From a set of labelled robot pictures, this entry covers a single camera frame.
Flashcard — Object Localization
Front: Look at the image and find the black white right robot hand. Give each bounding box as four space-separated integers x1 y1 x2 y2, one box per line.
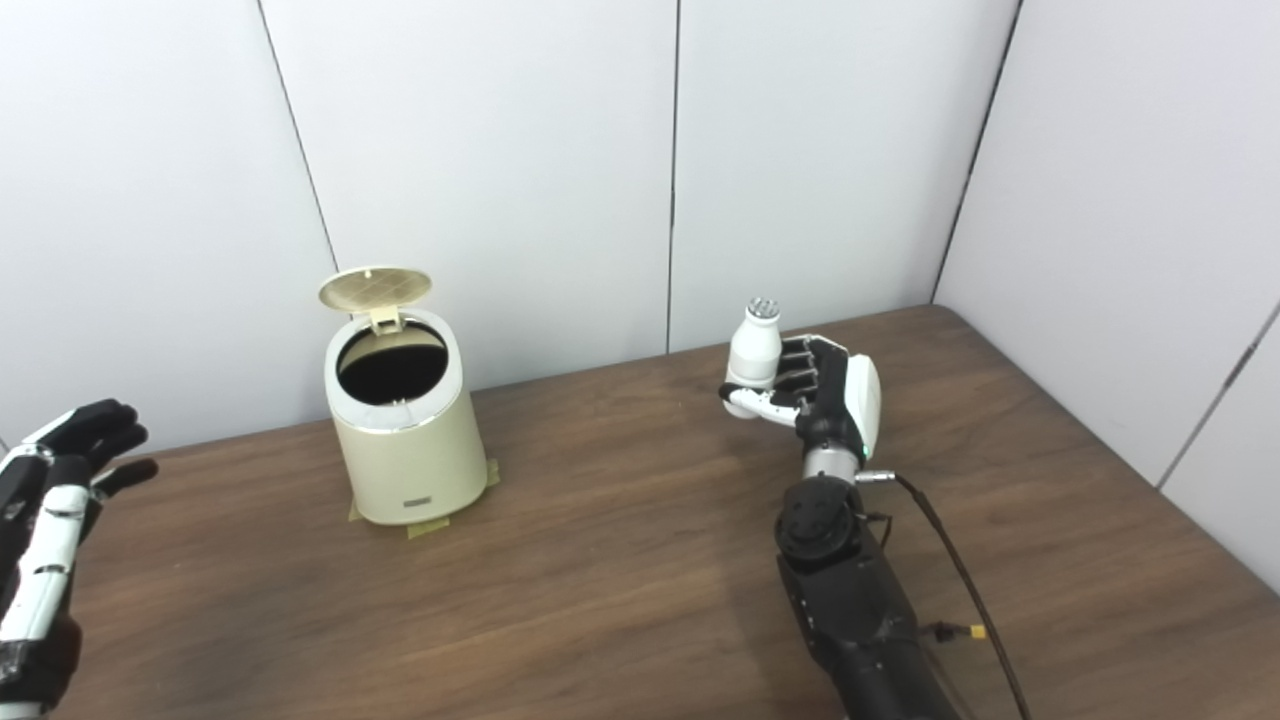
719 335 883 461

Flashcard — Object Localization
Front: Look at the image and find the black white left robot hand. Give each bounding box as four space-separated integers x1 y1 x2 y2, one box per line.
0 399 159 713

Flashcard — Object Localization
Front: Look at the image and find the small white plastic bottle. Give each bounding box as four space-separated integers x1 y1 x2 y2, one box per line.
724 297 784 419

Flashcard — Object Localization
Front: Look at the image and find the cream-colored lidded bin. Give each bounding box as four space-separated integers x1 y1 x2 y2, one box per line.
319 266 491 527

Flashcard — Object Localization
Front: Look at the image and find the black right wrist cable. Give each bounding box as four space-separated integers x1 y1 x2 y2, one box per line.
855 470 1031 720

